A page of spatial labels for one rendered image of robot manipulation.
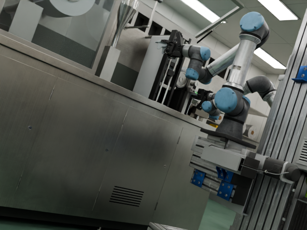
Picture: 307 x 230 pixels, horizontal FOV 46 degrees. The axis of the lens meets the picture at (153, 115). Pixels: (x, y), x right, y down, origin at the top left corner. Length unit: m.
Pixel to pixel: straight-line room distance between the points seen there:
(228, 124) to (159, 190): 0.81
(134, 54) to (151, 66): 0.23
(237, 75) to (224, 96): 0.13
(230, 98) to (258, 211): 0.58
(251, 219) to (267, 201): 0.13
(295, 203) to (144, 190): 1.01
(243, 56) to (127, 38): 1.22
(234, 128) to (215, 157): 0.27
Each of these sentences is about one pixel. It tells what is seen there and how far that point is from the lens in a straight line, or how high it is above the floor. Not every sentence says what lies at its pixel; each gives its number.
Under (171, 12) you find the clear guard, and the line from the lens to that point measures 3.11.
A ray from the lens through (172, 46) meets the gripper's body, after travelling 2.14.
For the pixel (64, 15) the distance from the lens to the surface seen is 2.04.
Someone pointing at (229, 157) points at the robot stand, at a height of 0.71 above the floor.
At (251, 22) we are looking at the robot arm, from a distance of 1.95.
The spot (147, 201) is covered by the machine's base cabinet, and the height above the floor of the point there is 0.26.
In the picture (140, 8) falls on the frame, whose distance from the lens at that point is 2.97.
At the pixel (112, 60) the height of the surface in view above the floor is 1.08.
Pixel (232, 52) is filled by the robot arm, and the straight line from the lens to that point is 2.10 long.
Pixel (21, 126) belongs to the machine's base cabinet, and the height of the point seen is 0.52.
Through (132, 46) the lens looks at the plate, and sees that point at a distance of 2.91.
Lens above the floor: 0.68
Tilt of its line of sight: 3 degrees up
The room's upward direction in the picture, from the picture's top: 19 degrees clockwise
